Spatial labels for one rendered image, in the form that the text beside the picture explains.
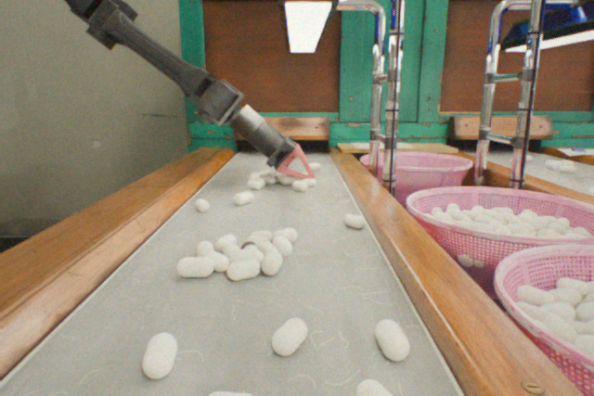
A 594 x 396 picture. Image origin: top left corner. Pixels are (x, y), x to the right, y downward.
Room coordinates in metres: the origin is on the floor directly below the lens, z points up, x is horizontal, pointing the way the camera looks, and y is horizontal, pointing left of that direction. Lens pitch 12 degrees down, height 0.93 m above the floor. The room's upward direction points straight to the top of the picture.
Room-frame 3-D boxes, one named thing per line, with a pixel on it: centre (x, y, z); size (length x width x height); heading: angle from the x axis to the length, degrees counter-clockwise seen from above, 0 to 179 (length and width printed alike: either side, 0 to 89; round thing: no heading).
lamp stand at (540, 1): (0.82, -0.50, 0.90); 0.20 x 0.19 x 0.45; 0
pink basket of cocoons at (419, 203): (0.55, -0.30, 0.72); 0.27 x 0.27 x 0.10
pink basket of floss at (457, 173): (0.99, -0.29, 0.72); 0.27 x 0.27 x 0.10
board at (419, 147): (1.21, -0.29, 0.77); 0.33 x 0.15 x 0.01; 90
